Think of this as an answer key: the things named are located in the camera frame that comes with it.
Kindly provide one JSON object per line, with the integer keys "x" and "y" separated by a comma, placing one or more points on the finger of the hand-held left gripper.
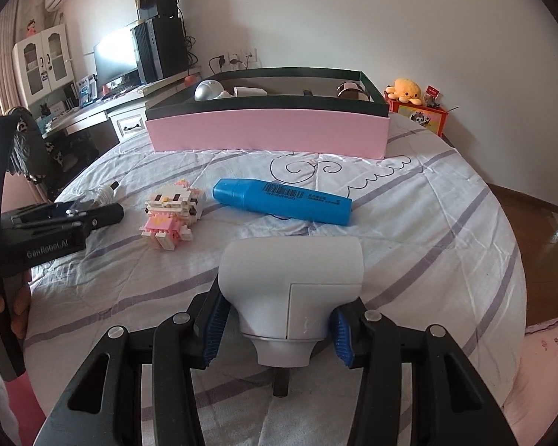
{"x": 67, "y": 207}
{"x": 107, "y": 213}

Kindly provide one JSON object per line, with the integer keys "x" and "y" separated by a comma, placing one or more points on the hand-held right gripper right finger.
{"x": 342, "y": 334}

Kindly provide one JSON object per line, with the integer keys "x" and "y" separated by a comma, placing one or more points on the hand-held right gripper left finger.
{"x": 214, "y": 330}

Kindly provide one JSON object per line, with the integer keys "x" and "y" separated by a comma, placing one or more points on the white handheld device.
{"x": 288, "y": 265}

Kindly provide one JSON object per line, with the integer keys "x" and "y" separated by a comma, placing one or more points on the white plush toy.
{"x": 207, "y": 90}

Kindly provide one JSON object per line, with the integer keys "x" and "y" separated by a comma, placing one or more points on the pink storage box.
{"x": 269, "y": 132}

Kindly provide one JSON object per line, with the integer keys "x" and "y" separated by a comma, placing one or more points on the small white box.
{"x": 249, "y": 91}

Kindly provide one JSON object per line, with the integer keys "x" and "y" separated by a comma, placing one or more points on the person's left hand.
{"x": 21, "y": 318}

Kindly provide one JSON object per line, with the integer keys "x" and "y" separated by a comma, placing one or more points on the pink building block figure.
{"x": 169, "y": 216}

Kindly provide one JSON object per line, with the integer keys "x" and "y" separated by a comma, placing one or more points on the dark hanging jacket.
{"x": 25, "y": 148}

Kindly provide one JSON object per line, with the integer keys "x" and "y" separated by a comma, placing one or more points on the white desk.
{"x": 125, "y": 123}

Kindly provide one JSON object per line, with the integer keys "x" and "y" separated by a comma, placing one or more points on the blue white box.
{"x": 87, "y": 89}

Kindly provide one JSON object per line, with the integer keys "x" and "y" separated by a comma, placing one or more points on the striped bed sheet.
{"x": 423, "y": 241}

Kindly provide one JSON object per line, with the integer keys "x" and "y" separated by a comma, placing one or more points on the large blue highlighter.
{"x": 283, "y": 200}

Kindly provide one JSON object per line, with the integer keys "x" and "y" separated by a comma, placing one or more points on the white glass-door cabinet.
{"x": 42, "y": 62}

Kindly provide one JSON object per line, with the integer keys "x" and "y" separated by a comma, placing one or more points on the small orange object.
{"x": 191, "y": 79}

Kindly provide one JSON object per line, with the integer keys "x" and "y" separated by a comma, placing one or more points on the black computer monitor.
{"x": 116, "y": 53}

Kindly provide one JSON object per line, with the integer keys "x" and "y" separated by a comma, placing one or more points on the pink curtain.
{"x": 9, "y": 46}

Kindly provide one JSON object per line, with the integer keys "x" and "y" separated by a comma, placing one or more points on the black computer tower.
{"x": 158, "y": 49}

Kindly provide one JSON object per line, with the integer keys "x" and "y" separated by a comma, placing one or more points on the small doll figure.
{"x": 31, "y": 28}

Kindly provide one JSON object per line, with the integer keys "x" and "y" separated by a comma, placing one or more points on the pink pillow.
{"x": 548, "y": 371}

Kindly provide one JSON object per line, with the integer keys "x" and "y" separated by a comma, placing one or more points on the black box on tower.
{"x": 157, "y": 3}

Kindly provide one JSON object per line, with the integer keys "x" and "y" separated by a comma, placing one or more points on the red printed box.
{"x": 423, "y": 118}

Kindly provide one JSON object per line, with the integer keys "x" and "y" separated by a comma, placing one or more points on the brown round object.
{"x": 351, "y": 90}

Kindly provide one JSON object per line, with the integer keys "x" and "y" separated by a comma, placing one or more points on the orange plush octopus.
{"x": 407, "y": 89}

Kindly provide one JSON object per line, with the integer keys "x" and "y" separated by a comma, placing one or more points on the small red sign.
{"x": 431, "y": 92}

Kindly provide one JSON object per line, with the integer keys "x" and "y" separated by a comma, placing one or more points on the white wall socket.
{"x": 249, "y": 53}
{"x": 221, "y": 59}

